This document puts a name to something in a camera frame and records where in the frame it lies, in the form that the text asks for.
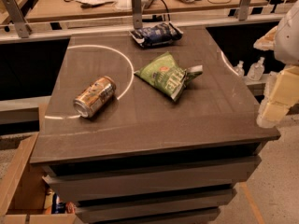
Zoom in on wooden desk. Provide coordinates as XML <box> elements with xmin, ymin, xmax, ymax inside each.
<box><xmin>26</xmin><ymin>0</ymin><xmax>266</xmax><ymax>22</ymax></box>

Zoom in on clear sanitizer bottle right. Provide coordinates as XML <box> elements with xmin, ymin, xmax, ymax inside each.
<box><xmin>247</xmin><ymin>57</ymin><xmax>264</xmax><ymax>81</ymax></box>

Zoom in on items in cardboard box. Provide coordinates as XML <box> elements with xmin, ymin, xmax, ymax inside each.
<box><xmin>44</xmin><ymin>189</ymin><xmax>76</xmax><ymax>214</ymax></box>

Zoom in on grey metal bracket right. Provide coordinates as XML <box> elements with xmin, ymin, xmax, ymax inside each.
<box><xmin>237</xmin><ymin>0</ymin><xmax>251</xmax><ymax>21</ymax></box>

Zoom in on grey metal bracket left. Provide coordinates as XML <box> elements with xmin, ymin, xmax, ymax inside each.
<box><xmin>1</xmin><ymin>0</ymin><xmax>32</xmax><ymax>38</ymax></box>

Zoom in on grey metal bracket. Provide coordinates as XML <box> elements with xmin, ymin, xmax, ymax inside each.
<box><xmin>1</xmin><ymin>0</ymin><xmax>32</xmax><ymax>38</ymax></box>
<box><xmin>131</xmin><ymin>0</ymin><xmax>142</xmax><ymax>29</ymax></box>
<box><xmin>237</xmin><ymin>0</ymin><xmax>251</xmax><ymax>21</ymax></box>

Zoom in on clear sanitizer bottle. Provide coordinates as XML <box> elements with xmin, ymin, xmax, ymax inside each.
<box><xmin>235</xmin><ymin>61</ymin><xmax>245</xmax><ymax>77</ymax></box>
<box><xmin>247</xmin><ymin>57</ymin><xmax>264</xmax><ymax>81</ymax></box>

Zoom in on green jalapeno chip bag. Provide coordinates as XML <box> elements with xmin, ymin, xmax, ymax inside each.
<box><xmin>135</xmin><ymin>52</ymin><xmax>203</xmax><ymax>102</ymax></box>

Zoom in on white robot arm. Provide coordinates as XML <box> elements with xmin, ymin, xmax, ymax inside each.
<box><xmin>253</xmin><ymin>1</ymin><xmax>299</xmax><ymax>128</ymax></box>

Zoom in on dark blue chip bag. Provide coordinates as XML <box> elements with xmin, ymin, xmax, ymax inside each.
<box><xmin>130</xmin><ymin>22</ymin><xmax>183</xmax><ymax>48</ymax></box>

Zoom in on grey metal bracket middle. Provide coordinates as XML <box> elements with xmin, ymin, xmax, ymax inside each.
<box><xmin>131</xmin><ymin>0</ymin><xmax>142</xmax><ymax>29</ymax></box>

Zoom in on grey drawer cabinet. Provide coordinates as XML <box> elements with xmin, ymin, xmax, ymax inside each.
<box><xmin>31</xmin><ymin>27</ymin><xmax>279</xmax><ymax>224</ymax></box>

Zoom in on orange soda can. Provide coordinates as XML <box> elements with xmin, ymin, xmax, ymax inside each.
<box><xmin>73</xmin><ymin>76</ymin><xmax>116</xmax><ymax>118</ymax></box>

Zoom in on cardboard box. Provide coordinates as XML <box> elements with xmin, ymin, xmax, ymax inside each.
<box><xmin>0</xmin><ymin>103</ymin><xmax>78</xmax><ymax>224</ymax></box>

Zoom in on clear sanitizer bottle left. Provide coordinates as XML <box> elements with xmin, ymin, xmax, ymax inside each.
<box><xmin>235</xmin><ymin>61</ymin><xmax>245</xmax><ymax>77</ymax></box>

